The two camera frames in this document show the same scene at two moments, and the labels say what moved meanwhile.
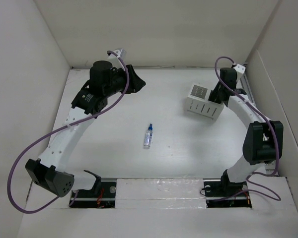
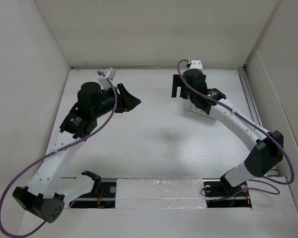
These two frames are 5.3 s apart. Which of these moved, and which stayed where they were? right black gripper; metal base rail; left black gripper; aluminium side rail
Moved: right black gripper; left black gripper
Stayed: aluminium side rail; metal base rail
